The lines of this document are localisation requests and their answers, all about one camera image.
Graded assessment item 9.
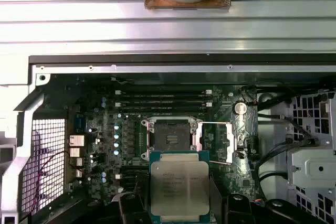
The silver green CPU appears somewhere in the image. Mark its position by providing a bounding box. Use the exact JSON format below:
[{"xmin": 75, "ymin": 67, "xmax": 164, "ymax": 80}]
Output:
[{"xmin": 149, "ymin": 150, "xmax": 211, "ymax": 222}]

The black cable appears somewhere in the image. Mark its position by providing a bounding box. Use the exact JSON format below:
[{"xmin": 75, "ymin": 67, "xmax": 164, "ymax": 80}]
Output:
[
  {"xmin": 244, "ymin": 83, "xmax": 295, "ymax": 109},
  {"xmin": 253, "ymin": 140, "xmax": 292, "ymax": 191}
]

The black RAM slot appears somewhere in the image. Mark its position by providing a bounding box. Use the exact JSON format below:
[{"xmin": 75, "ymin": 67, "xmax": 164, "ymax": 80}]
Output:
[
  {"xmin": 115, "ymin": 89, "xmax": 213, "ymax": 96},
  {"xmin": 119, "ymin": 95, "xmax": 208, "ymax": 102},
  {"xmin": 115, "ymin": 100, "xmax": 213, "ymax": 108},
  {"xmin": 119, "ymin": 106, "xmax": 208, "ymax": 113}
]

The CPU socket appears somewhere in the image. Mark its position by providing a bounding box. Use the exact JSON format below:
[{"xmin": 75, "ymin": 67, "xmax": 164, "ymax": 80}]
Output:
[{"xmin": 140, "ymin": 116, "xmax": 203, "ymax": 159}]

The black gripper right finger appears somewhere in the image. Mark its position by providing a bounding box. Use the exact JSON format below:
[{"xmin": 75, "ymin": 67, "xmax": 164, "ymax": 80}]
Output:
[{"xmin": 211, "ymin": 181, "xmax": 289, "ymax": 224}]

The metal CPU socket cover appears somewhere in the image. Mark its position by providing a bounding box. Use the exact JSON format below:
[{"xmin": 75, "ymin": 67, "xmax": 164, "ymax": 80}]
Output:
[{"xmin": 198, "ymin": 121, "xmax": 234, "ymax": 166}]

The green motherboard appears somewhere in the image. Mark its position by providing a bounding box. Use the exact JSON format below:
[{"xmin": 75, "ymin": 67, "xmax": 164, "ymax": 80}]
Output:
[{"xmin": 44, "ymin": 74, "xmax": 259, "ymax": 209}]

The round silver coin battery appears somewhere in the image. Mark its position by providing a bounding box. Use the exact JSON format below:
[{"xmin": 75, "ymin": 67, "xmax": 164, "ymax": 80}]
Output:
[{"xmin": 234, "ymin": 102, "xmax": 247, "ymax": 116}]

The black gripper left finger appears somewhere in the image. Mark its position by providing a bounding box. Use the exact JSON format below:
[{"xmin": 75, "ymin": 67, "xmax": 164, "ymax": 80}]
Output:
[{"xmin": 106, "ymin": 192, "xmax": 151, "ymax": 224}]

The black silver PC case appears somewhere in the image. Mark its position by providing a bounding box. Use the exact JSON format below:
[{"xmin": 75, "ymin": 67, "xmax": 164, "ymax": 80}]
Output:
[{"xmin": 0, "ymin": 55, "xmax": 336, "ymax": 224}]

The silver disk bay cage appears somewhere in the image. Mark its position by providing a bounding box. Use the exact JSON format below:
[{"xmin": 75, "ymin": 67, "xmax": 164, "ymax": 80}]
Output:
[{"xmin": 287, "ymin": 87, "xmax": 336, "ymax": 224}]

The red black twisted wire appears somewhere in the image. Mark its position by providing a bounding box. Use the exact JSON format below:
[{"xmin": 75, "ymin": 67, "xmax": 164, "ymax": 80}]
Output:
[{"xmin": 34, "ymin": 132, "xmax": 82, "ymax": 209}]

